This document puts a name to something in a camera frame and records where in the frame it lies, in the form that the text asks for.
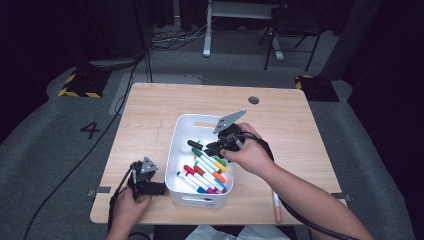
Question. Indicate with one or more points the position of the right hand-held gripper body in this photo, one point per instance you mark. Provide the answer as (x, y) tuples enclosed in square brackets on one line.
[(226, 120)]

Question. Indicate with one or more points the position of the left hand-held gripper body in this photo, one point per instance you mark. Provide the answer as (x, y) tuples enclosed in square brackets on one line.
[(143, 181)]

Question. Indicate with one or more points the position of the light green cap marker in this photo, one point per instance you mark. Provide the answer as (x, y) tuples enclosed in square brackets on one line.
[(221, 161)]

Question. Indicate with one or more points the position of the yellow cap marker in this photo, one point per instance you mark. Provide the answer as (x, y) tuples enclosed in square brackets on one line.
[(220, 166)]

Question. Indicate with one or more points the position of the dark green cap marker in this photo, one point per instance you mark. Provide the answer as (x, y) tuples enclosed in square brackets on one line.
[(197, 152)]

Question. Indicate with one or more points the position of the black cap marker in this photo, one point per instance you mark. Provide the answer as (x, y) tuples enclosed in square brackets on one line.
[(195, 144)]

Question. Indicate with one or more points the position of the orange cap marker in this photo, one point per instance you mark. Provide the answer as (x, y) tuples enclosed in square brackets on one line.
[(218, 176)]

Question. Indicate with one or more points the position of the brick red cap marker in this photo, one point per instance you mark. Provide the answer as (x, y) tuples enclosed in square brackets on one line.
[(199, 170)]

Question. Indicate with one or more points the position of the dark blue cap marker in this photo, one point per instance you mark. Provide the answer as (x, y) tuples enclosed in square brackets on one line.
[(190, 181)]

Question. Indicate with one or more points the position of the light blue cap marker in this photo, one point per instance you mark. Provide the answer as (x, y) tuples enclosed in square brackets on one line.
[(221, 186)]

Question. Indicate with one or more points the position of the white plastic bin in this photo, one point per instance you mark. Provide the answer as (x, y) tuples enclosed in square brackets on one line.
[(180, 150)]

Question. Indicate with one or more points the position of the magenta cap marker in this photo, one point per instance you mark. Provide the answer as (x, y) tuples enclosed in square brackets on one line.
[(211, 191)]

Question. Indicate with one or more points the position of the person's right hand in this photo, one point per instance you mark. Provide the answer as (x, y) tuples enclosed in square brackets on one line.
[(250, 155)]

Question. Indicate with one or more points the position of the person's left hand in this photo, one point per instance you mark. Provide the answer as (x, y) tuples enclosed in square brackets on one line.
[(126, 213)]

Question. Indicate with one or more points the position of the grey table grommet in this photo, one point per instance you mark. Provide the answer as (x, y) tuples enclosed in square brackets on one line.
[(253, 100)]

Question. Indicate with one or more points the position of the grey tape strip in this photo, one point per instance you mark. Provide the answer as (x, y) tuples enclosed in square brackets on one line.
[(341, 196), (99, 191)]

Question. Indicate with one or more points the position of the person's light grey trousers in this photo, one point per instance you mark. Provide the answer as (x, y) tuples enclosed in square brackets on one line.
[(213, 234)]

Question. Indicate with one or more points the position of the pink cap marker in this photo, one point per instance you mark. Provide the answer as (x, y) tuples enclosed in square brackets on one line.
[(277, 208)]

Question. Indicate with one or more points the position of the small black yellow striped base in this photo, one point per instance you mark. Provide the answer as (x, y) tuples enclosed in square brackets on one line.
[(316, 88)]

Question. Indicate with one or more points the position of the large black yellow striped base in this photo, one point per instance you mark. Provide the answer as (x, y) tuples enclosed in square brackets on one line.
[(85, 85)]

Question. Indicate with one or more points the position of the black stand pole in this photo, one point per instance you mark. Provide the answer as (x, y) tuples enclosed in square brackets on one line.
[(145, 40)]

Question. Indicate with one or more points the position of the black metal chair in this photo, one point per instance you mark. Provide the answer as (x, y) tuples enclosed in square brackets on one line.
[(293, 26)]

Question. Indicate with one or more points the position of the white desk frame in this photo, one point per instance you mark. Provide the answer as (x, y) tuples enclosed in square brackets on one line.
[(207, 33)]

